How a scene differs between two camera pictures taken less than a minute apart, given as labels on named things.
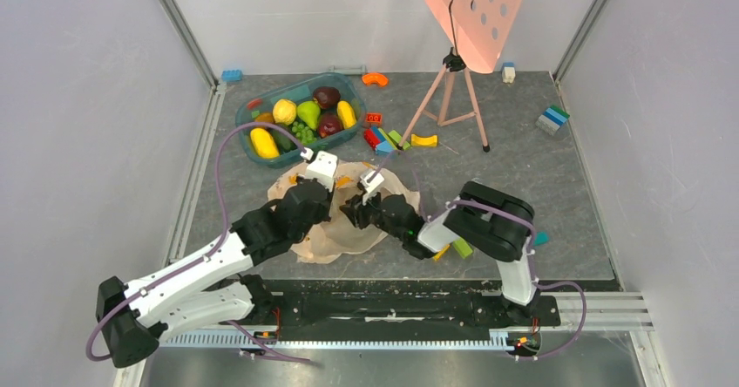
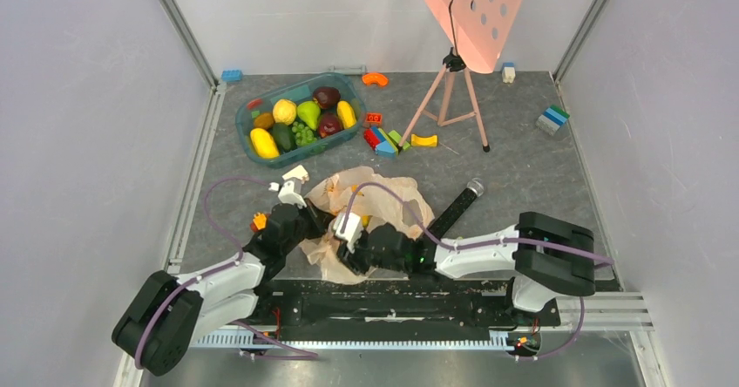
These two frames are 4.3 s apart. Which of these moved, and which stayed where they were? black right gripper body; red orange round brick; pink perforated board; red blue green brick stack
Moved: black right gripper body
Stayed: pink perforated board; red blue green brick stack; red orange round brick
